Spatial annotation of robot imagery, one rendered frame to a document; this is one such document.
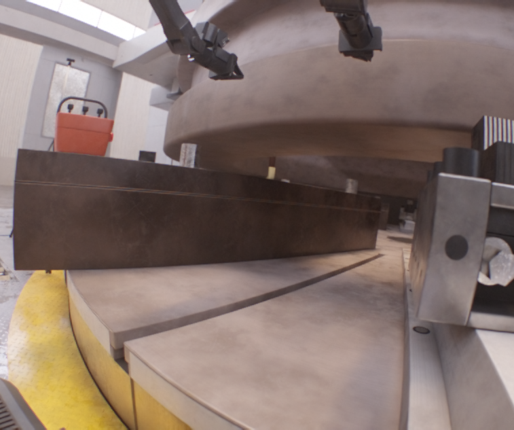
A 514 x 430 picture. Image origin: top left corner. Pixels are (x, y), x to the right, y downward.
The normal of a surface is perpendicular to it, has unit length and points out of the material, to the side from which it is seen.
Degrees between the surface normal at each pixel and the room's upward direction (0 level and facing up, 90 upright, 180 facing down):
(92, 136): 97
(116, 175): 90
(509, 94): 90
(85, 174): 90
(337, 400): 0
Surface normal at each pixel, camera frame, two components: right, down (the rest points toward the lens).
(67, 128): 0.65, 0.26
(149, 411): -0.61, -0.01
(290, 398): 0.11, -0.99
